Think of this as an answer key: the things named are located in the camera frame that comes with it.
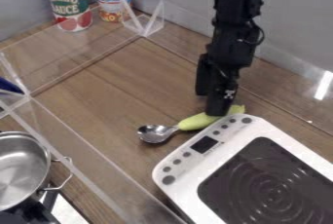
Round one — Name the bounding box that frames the black stove under pot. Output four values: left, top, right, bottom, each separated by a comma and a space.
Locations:
0, 193, 90, 224

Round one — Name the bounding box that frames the white and black stove top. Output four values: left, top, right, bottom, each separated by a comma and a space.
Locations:
152, 114, 333, 224

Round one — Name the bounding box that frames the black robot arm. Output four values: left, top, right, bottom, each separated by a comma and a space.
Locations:
195, 0, 264, 116

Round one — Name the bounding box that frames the tomato sauce can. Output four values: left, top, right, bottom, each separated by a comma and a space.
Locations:
49, 0, 92, 32

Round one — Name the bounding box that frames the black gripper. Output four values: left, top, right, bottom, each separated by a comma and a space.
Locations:
195, 26, 262, 116

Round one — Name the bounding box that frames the clear acrylic corner bracket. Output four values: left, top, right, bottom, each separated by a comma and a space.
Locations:
120, 0, 164, 38

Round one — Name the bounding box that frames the green handled metal spoon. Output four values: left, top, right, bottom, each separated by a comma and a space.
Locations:
136, 104, 247, 145

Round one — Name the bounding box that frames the clear acrylic divider strip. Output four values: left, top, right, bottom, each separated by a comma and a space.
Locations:
0, 52, 131, 224

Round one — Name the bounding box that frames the stainless steel pot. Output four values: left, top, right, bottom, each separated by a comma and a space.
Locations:
0, 131, 72, 211

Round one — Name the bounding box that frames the blue object at left edge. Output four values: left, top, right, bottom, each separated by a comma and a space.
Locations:
0, 77, 24, 94

